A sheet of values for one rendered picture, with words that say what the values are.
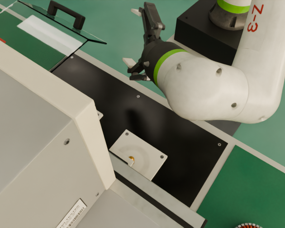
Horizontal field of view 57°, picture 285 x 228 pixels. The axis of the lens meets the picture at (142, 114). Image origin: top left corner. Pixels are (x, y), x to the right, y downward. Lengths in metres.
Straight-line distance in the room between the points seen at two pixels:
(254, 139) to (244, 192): 1.00
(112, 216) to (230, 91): 0.26
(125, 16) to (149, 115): 1.64
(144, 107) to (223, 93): 0.45
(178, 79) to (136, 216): 0.21
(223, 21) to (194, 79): 0.61
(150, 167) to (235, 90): 0.38
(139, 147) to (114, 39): 1.52
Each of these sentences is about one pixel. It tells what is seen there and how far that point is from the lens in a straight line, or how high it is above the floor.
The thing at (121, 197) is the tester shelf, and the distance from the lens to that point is 0.39.
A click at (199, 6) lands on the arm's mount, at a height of 0.84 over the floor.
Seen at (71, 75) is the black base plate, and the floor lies 0.77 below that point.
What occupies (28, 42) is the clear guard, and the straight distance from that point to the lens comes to 0.67.
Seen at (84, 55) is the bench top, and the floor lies 0.75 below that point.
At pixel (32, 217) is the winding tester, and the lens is 0.26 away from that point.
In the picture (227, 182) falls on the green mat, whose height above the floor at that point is 0.75.
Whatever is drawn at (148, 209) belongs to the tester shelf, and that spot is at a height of 1.11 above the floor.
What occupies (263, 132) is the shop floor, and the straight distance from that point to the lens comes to 1.84.
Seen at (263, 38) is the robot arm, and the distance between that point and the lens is 0.51.
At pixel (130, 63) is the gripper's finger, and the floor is 0.94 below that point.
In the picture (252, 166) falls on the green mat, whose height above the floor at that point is 0.75.
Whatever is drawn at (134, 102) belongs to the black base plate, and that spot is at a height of 0.77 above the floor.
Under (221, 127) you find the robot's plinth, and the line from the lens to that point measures 1.75.
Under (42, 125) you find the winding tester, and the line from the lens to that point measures 0.21.
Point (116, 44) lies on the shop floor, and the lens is 2.15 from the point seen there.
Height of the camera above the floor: 1.49
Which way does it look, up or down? 59 degrees down
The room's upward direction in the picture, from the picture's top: straight up
